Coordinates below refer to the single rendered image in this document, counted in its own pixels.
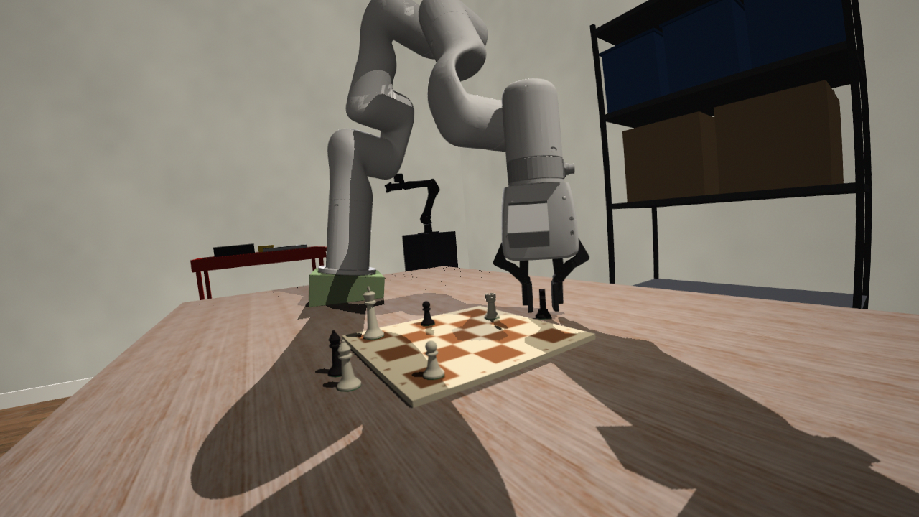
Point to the wooden chessboard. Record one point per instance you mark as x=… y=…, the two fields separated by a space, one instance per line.
x=471 y=350

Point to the white bishop chess piece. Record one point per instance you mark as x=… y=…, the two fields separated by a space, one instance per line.
x=348 y=381

